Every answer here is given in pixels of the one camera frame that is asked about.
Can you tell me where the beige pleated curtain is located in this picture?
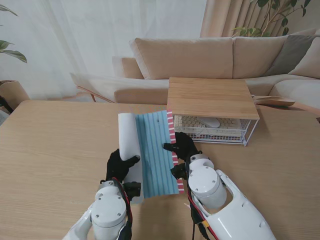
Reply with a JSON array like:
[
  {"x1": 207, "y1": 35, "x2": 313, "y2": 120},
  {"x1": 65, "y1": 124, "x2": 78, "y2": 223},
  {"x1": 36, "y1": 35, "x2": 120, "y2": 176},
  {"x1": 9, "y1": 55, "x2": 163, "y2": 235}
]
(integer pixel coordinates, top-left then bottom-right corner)
[{"x1": 199, "y1": 0, "x2": 320, "y2": 39}]

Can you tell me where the cream sofa cushion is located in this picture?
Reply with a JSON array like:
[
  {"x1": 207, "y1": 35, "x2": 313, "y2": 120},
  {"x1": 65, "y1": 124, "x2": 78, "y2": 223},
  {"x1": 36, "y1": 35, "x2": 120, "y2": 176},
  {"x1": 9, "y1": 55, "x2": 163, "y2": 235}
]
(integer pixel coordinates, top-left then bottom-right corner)
[{"x1": 288, "y1": 37, "x2": 320, "y2": 80}]

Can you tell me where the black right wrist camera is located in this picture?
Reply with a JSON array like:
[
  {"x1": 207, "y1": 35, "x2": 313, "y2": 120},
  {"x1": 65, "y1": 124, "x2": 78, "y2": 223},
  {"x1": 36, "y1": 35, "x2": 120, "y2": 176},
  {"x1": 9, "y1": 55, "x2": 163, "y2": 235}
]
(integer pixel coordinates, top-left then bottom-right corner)
[{"x1": 170, "y1": 163, "x2": 187, "y2": 181}]

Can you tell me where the tan round planter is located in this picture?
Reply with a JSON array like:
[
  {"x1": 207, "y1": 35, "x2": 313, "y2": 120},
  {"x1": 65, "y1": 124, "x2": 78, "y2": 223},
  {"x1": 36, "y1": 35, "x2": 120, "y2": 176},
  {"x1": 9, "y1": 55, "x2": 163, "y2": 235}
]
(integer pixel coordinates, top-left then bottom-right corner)
[{"x1": 0, "y1": 79, "x2": 31, "y2": 102}]

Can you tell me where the beige round-key keyboard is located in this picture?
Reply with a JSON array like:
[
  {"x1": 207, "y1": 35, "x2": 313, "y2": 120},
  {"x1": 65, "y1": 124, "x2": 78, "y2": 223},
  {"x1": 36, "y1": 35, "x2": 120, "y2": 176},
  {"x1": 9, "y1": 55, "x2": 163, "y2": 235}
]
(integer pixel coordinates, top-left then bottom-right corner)
[{"x1": 173, "y1": 115, "x2": 242, "y2": 131}]

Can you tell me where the white cushioned wooden bench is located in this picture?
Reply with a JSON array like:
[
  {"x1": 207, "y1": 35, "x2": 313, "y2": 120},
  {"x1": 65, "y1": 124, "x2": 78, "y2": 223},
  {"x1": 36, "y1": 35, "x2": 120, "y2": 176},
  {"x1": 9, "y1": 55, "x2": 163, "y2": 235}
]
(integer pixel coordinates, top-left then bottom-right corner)
[{"x1": 69, "y1": 71, "x2": 118, "y2": 104}]

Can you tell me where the white wire mesh drawer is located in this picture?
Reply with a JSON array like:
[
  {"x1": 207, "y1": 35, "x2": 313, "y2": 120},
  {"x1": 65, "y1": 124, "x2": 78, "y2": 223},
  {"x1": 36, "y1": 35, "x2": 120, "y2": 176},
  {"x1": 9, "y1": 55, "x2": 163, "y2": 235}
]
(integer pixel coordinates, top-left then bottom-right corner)
[{"x1": 172, "y1": 114, "x2": 251, "y2": 145}]

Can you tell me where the white sheer curtain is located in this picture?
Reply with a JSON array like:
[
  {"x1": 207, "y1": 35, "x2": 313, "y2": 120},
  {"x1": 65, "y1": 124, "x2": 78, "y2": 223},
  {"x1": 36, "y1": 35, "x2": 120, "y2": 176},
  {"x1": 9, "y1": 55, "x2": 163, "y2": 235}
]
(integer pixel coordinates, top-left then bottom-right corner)
[{"x1": 0, "y1": 0, "x2": 208, "y2": 102}]

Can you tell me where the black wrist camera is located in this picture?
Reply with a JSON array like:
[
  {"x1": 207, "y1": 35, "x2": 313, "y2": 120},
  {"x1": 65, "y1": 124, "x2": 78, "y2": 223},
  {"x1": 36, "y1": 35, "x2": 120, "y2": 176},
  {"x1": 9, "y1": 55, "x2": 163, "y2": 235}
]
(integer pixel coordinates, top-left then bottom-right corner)
[
  {"x1": 122, "y1": 181, "x2": 143, "y2": 198},
  {"x1": 170, "y1": 163, "x2": 187, "y2": 181}
]

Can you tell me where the arm red black cable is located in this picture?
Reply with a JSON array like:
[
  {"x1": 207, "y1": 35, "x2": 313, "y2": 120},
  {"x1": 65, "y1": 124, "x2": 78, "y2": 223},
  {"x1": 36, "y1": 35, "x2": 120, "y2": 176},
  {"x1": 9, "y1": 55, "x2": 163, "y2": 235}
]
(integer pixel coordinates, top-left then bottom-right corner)
[
  {"x1": 111, "y1": 177, "x2": 133, "y2": 240},
  {"x1": 184, "y1": 162, "x2": 218, "y2": 240}
]

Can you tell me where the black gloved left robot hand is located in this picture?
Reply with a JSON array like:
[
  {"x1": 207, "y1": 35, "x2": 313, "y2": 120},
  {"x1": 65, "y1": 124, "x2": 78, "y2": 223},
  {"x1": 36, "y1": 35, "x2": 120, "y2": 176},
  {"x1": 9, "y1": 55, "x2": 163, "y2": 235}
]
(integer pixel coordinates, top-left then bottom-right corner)
[{"x1": 105, "y1": 148, "x2": 141, "y2": 185}]

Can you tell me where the beige fabric sofa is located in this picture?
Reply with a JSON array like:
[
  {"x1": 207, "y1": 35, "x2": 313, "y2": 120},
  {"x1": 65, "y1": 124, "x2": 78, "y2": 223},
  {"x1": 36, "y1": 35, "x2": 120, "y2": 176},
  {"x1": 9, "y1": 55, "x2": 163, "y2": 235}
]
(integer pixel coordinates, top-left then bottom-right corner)
[{"x1": 113, "y1": 27, "x2": 320, "y2": 118}]

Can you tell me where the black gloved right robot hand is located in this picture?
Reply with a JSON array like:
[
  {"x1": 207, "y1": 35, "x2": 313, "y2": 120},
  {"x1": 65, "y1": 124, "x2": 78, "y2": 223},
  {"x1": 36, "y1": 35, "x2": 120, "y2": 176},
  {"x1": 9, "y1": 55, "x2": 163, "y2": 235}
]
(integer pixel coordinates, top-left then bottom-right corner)
[{"x1": 162, "y1": 131, "x2": 203, "y2": 163}]

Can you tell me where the right arm red black cable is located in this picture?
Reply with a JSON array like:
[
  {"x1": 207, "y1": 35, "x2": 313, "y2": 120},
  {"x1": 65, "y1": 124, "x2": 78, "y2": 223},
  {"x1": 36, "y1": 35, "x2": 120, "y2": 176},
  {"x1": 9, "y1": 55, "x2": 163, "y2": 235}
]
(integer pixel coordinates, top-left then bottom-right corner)
[{"x1": 184, "y1": 162, "x2": 218, "y2": 240}]

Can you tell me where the tall leafy green plant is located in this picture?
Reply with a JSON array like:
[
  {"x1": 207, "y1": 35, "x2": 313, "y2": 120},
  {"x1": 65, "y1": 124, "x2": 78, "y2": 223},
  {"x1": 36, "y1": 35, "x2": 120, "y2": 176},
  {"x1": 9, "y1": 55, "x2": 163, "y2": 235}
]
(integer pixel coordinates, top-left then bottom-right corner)
[{"x1": 232, "y1": 0, "x2": 311, "y2": 38}]

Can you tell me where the left arm red black cable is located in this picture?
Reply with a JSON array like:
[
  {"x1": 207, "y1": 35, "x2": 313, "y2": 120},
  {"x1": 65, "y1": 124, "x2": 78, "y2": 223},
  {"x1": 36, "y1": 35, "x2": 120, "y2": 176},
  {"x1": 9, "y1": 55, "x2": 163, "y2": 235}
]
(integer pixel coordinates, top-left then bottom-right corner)
[{"x1": 111, "y1": 177, "x2": 133, "y2": 240}]

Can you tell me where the grey sofa cushion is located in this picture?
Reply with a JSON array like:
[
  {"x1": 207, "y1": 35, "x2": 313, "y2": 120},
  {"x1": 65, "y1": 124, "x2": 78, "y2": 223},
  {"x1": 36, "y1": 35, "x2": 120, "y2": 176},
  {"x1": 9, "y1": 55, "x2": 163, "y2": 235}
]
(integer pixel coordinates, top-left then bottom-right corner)
[{"x1": 264, "y1": 34, "x2": 317, "y2": 77}]

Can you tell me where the shallow wooden tray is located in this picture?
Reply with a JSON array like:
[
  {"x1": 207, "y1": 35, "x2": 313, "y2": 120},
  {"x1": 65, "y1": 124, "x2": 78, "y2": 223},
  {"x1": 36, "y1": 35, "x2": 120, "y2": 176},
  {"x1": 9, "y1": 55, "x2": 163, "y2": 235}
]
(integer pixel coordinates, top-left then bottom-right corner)
[{"x1": 251, "y1": 94, "x2": 296, "y2": 108}]

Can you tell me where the wood top wire organizer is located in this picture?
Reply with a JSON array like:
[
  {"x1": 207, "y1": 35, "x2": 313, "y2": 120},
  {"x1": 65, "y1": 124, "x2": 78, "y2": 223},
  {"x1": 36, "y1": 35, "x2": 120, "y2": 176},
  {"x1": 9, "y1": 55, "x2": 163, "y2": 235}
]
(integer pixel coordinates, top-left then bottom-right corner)
[{"x1": 165, "y1": 76, "x2": 260, "y2": 148}]

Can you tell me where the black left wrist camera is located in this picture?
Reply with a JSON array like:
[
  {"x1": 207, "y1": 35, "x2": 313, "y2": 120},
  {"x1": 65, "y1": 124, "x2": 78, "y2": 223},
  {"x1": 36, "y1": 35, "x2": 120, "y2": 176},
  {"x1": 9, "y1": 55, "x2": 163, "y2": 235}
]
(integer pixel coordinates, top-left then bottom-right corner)
[{"x1": 122, "y1": 181, "x2": 143, "y2": 198}]

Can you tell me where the black stand leg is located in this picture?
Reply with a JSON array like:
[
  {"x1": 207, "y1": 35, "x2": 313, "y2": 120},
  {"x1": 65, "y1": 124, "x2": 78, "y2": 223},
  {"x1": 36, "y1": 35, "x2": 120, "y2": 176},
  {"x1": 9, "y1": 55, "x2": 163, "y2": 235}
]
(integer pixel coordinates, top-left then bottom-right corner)
[{"x1": 0, "y1": 96, "x2": 14, "y2": 115}]

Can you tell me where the white computer mouse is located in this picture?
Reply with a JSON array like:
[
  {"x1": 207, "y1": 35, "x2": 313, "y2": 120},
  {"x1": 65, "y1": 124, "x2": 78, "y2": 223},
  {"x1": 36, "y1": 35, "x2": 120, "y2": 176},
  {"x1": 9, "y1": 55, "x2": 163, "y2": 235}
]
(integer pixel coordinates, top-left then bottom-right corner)
[{"x1": 198, "y1": 116, "x2": 222, "y2": 128}]

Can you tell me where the blue striped mouse pad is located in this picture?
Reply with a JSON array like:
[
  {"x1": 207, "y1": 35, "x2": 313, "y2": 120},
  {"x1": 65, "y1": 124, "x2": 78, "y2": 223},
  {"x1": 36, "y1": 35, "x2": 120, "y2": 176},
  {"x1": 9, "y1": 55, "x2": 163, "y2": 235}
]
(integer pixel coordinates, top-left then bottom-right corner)
[{"x1": 117, "y1": 109, "x2": 186, "y2": 205}]

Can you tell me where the broad-leaf green plant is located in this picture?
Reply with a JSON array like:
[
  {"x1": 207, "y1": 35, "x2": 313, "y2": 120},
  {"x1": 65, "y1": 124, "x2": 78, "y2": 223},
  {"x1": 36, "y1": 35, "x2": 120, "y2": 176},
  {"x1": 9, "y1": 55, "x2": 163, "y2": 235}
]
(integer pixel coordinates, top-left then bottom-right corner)
[{"x1": 0, "y1": 3, "x2": 28, "y2": 65}]

